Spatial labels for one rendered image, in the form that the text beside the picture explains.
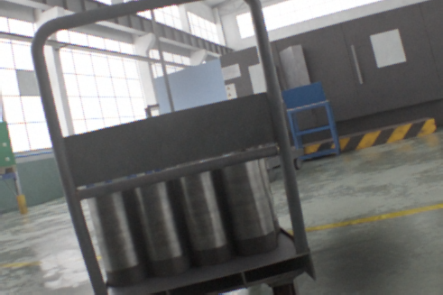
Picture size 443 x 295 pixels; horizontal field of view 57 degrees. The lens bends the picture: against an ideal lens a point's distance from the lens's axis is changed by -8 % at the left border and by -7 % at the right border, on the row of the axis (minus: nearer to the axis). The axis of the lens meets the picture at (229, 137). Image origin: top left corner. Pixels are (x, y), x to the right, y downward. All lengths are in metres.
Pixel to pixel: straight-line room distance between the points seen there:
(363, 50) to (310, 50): 0.87
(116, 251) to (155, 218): 0.14
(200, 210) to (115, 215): 0.24
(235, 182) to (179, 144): 0.24
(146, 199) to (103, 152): 0.22
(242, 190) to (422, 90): 6.28
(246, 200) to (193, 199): 0.15
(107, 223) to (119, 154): 0.24
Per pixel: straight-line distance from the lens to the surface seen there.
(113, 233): 1.23
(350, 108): 7.31
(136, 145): 1.06
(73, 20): 1.07
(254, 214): 1.23
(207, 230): 1.22
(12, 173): 9.82
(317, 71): 7.41
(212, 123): 1.06
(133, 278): 1.26
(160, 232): 1.22
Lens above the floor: 0.59
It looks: level
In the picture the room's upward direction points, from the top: 13 degrees counter-clockwise
